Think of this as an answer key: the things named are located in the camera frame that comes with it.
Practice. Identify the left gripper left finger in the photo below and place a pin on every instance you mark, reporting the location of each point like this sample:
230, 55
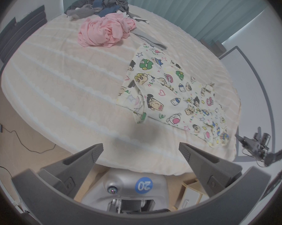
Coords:
73, 170

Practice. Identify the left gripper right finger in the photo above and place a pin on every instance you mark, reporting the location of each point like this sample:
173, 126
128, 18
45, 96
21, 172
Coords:
211, 172

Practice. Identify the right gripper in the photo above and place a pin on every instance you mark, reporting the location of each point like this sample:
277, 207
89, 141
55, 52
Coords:
251, 145

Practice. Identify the white printed pyjama top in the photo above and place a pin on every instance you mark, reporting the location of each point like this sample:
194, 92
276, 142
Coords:
173, 95

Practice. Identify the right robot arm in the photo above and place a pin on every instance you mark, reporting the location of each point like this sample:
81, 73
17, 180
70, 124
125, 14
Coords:
275, 155

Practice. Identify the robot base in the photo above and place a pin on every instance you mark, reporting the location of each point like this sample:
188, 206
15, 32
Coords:
127, 186

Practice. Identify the pile of clothes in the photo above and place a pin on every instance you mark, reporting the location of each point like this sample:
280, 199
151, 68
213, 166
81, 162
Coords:
108, 5

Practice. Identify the small wooden table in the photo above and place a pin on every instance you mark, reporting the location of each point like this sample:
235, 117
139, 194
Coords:
192, 192

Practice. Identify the bed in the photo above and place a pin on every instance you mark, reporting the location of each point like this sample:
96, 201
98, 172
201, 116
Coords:
61, 90

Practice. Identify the grey bedside table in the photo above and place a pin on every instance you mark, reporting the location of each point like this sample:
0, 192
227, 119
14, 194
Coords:
212, 47

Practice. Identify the pink garment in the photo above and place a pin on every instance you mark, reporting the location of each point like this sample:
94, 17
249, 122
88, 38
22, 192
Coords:
101, 31

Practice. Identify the grey knitted garment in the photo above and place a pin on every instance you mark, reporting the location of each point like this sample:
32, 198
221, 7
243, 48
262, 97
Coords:
150, 40

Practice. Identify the black chest of drawers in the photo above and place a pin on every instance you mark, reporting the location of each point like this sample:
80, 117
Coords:
21, 29

